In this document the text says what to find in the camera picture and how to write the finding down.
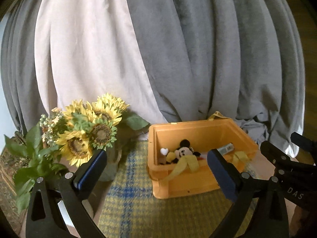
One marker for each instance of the yellow sunflower bouquet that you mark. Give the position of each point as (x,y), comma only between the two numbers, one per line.
(83,127)

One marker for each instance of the green leafy plant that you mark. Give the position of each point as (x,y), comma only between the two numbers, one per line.
(35,161)

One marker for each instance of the grey glass vase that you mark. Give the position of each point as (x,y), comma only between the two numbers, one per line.
(114,155)

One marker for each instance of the yellow blue plaid mat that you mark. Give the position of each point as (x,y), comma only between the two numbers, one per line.
(131,210)

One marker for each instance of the white sheer curtain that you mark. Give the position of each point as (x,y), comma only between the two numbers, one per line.
(86,48)

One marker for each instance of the orange plastic storage box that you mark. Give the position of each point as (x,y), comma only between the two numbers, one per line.
(203,135)

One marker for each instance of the Mickey Mouse plush toy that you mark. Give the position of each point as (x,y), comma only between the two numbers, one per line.
(184,149)

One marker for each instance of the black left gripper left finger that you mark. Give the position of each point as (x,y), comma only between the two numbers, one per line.
(44,218)

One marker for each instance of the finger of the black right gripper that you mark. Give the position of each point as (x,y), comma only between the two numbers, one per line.
(303,142)
(275,153)

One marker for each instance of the grey curtain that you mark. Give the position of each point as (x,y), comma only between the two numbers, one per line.
(242,58)

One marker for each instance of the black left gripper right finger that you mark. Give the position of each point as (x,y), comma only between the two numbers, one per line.
(270,214)

